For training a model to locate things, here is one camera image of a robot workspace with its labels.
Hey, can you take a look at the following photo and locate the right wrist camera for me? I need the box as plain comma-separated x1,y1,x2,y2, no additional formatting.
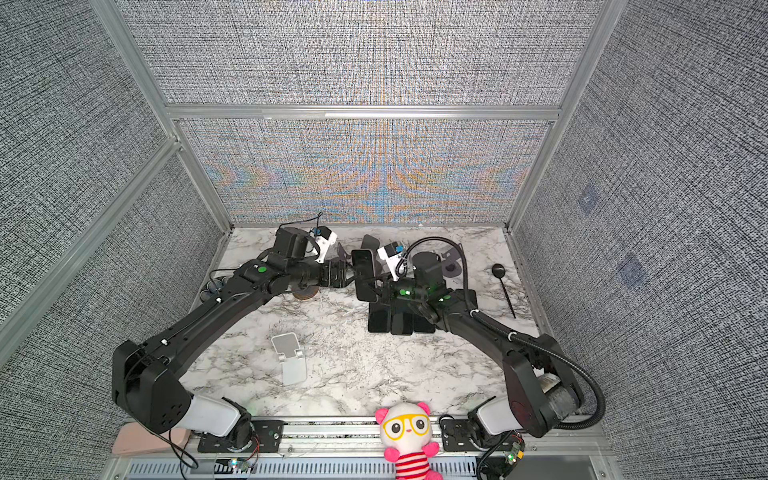
377,241,405,281

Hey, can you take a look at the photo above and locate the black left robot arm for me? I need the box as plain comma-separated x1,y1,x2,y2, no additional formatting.
111,226,349,450

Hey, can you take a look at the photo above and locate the white flat phone stand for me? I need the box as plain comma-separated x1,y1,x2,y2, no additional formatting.
271,332,308,386

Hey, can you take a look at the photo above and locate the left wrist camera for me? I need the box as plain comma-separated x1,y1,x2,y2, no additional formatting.
312,226,338,264

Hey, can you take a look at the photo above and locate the phone with pink edge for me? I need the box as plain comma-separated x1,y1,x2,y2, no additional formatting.
352,249,378,303

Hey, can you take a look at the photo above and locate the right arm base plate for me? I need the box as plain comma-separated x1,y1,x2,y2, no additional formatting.
436,415,525,455

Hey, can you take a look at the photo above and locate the grey round back stand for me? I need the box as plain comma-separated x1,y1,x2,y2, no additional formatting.
441,244,464,278

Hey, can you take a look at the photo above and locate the black corrugated cable hose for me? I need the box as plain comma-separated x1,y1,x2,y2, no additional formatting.
400,236,607,431

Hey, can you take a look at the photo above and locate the pink eraser block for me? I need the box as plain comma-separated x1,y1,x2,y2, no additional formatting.
112,422,171,456

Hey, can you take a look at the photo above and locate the pink white plush toy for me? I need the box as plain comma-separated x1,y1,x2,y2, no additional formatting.
375,402,443,480

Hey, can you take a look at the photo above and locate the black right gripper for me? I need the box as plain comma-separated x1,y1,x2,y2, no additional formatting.
364,269,430,307

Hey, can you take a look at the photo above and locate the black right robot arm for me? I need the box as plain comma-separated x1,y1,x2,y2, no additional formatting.
356,252,605,444

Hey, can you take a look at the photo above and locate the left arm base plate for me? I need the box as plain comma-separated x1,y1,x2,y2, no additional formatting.
197,420,285,454

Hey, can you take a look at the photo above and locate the black spoon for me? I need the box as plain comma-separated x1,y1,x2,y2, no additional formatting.
491,263,517,319

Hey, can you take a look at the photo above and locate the grey flower shaped bowl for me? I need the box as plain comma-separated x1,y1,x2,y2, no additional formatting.
199,277,223,302

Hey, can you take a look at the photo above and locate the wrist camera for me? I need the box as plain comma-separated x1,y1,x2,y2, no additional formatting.
312,226,338,264
377,241,405,281

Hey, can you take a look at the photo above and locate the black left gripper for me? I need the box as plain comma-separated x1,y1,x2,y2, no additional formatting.
290,259,362,288

